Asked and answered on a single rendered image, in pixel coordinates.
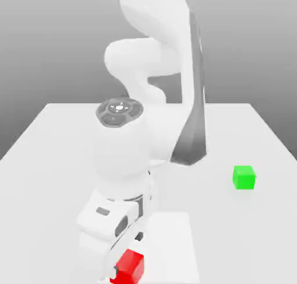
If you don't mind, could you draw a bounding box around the small red cube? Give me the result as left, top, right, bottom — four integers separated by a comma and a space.
109, 248, 145, 284

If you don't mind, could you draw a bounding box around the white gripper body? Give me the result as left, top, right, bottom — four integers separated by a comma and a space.
78, 215, 152, 284

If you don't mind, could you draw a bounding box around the small green cube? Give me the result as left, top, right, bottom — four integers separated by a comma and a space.
232, 165, 258, 190

